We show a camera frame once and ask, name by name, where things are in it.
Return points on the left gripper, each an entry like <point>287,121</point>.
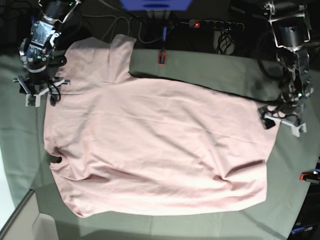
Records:
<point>288,107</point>

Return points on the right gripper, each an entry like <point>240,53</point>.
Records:
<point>32,85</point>

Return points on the pink t-shirt black print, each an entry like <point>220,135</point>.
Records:
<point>151,146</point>

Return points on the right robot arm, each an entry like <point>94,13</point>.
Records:
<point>36,51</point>

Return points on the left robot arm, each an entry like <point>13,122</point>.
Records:
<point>287,22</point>

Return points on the red clamp right edge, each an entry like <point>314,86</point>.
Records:
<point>310,177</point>

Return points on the black power strip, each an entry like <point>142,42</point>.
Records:
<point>216,25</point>

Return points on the blue box top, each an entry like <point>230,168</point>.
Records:
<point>148,5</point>

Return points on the red clamp top centre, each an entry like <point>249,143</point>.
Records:
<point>161,58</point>

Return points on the white bin corner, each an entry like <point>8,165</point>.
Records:
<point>44,228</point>

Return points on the blue clamp handle centre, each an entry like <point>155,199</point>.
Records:
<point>164,34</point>

